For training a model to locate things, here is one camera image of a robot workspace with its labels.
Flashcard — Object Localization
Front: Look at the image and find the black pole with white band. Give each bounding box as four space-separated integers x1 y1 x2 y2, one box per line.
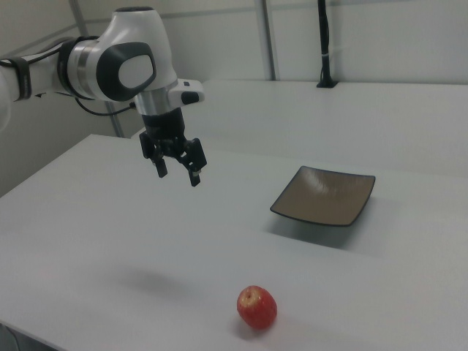
316 0 339 89

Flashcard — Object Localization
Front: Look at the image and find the square brown ceramic plate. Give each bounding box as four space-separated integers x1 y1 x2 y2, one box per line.
269 165 377 227

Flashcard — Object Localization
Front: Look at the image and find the red strawberry toy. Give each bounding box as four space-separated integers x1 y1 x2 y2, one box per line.
236 285 278 331

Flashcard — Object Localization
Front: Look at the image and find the black strap on arm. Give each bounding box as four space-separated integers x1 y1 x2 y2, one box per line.
8 57 34 102

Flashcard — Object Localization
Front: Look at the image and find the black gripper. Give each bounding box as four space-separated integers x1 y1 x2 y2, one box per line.
139 107 208 189

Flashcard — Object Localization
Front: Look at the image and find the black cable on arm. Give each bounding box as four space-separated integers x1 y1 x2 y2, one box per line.
74 95 139 117

